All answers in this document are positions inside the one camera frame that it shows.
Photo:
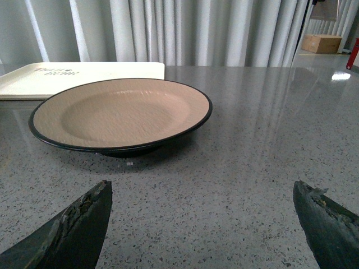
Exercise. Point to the beige plate with black rim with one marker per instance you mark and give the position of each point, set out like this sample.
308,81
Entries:
120,117

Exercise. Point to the red metal post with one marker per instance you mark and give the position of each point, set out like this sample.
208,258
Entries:
353,55

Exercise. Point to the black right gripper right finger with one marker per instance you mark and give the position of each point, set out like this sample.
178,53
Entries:
331,230

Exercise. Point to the grey pleated curtain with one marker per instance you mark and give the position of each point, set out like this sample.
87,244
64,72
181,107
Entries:
176,33

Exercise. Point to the brown cardboard box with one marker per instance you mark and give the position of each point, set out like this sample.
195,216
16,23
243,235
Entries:
321,43

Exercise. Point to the cream rectangular serving tray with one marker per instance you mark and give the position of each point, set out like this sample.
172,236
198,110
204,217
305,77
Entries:
38,81

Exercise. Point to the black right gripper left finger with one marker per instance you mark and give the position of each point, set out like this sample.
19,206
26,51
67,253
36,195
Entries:
72,239

